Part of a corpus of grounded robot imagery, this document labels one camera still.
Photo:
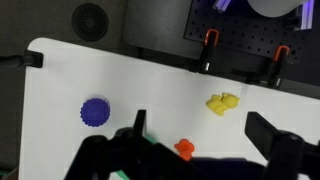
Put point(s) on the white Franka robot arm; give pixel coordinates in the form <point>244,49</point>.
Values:
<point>273,8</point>

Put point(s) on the blue ridged round toy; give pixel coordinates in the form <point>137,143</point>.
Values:
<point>95,112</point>

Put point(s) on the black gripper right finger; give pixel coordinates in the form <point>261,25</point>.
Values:
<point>286,153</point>

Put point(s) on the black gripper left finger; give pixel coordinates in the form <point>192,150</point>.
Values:
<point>110,156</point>

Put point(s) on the black table edge clamp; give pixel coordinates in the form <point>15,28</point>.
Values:
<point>33,59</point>

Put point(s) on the purple lit bracket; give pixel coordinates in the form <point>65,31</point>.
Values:
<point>221,4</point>
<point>306,13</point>

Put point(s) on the black round grille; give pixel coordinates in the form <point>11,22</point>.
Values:
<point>90,21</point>

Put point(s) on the black perforated mounting board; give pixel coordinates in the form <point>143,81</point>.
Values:
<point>240,30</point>

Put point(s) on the orange toy figure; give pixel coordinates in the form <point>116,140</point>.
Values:
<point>185,148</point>

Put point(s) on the yellow toy animal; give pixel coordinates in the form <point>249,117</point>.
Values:
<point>218,105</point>

